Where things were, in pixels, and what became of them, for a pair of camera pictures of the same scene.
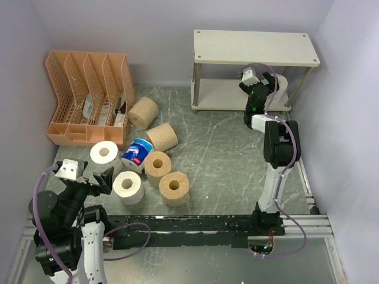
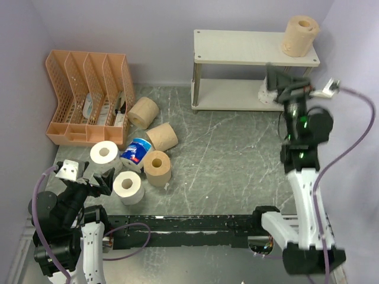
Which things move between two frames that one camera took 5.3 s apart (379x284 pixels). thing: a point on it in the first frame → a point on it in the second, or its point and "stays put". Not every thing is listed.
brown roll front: [174, 187] → [299, 35]
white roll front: [128, 186] stays put
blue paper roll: [134, 157] stays put
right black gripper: [270, 86] → [290, 87]
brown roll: [163, 136] stays put
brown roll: [156, 164] stays put
